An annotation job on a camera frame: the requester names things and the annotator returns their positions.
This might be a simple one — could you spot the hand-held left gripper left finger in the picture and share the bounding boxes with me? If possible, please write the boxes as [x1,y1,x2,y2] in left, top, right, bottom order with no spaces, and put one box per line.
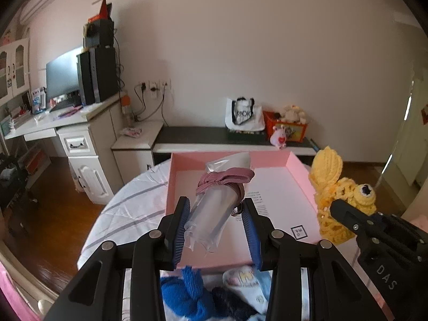
[43,196,191,321]

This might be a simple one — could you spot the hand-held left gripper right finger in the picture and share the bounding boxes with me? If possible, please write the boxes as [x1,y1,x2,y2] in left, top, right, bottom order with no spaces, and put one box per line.
[241,198,388,321]

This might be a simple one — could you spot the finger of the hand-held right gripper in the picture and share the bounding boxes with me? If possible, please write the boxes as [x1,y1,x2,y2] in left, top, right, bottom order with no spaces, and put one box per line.
[329,199,382,239]

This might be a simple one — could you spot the bagged pink hair ties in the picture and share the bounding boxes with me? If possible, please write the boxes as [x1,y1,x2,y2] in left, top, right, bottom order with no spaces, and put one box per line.
[184,152,256,253]

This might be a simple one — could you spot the light blue printed cloth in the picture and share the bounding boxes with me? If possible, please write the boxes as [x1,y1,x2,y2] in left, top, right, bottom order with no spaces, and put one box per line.
[222,266,273,315]

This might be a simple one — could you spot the yellow crochet toy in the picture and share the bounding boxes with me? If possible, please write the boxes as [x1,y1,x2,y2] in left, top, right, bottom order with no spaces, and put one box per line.
[308,146,377,241]

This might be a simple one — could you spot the pink cardboard box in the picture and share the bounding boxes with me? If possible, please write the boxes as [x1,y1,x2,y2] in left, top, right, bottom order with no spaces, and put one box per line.
[165,150,320,270]

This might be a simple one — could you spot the blue knitted cloth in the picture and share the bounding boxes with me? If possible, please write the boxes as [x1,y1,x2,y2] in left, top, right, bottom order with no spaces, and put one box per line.
[160,266,215,318]

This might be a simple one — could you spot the dark blue fuzzy cloth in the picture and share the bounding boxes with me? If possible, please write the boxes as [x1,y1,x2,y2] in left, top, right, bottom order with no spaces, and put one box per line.
[212,287,258,321]

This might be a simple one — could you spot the white low cabinet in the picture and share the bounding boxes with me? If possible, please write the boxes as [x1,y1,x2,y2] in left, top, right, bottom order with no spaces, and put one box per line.
[111,120,164,186]

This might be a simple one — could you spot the red storage box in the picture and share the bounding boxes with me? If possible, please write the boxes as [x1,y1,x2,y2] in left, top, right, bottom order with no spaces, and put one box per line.
[262,110,308,142]

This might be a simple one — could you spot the green flat box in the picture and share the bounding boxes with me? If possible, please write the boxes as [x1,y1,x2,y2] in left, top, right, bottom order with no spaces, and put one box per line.
[227,128,268,138]

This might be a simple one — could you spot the dark-topped low bench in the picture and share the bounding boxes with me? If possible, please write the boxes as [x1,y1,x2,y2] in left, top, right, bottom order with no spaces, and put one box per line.
[152,126,318,166]

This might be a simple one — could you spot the pink plush toy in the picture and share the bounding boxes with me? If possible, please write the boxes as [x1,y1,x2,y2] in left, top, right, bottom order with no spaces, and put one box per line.
[270,124,287,149]

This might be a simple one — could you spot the pink snack packet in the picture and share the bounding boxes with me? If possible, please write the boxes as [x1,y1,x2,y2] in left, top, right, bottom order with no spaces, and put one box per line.
[120,126,143,138]

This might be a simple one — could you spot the beige plush toy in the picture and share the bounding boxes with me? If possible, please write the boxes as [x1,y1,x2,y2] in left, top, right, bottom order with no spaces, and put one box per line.
[279,105,308,124]

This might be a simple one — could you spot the white tote bag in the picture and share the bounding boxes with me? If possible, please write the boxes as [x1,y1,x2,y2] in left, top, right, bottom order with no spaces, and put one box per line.
[225,97,266,132]

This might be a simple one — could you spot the white desk with drawers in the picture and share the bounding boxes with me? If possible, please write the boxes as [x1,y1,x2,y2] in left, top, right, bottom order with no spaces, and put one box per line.
[3,90,128,205]

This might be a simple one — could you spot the orange-capped bottle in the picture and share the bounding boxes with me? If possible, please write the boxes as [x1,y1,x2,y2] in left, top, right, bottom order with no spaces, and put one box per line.
[121,95,132,126]

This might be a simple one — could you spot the black chair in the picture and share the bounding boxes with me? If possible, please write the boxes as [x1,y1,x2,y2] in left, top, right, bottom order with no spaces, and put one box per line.
[0,154,38,235]

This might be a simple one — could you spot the pink garment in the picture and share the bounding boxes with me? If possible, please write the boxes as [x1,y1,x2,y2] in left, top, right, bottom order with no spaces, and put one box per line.
[0,261,37,321]

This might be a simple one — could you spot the black computer tower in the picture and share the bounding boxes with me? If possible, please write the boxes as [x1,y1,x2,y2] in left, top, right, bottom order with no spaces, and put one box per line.
[89,46,120,102]

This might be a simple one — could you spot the black speaker with silver stripes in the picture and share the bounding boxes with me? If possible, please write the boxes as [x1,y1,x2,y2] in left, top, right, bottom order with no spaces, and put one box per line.
[76,52,99,105]

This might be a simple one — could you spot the blue and white carton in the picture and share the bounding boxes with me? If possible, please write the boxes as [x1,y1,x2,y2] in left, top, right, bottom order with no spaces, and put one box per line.
[31,87,47,112]

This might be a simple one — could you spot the computer monitor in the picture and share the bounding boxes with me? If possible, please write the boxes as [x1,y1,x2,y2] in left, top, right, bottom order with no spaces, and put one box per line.
[45,47,84,100]

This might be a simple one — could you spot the black box of papers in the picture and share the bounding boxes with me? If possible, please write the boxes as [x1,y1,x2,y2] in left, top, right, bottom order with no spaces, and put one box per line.
[83,19,115,48]

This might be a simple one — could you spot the white glass-door cabinet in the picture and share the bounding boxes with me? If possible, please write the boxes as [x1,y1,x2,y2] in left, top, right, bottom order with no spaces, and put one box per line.
[0,37,30,100]

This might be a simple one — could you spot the red folder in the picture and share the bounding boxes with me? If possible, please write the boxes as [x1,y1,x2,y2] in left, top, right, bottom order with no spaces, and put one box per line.
[89,0,112,21]

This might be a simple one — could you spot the black power cables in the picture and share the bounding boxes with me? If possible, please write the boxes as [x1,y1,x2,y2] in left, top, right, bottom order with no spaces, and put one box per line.
[134,83,167,123]

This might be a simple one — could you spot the wall sockets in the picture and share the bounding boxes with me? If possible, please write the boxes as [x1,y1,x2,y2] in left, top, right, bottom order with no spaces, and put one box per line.
[139,78,172,101]

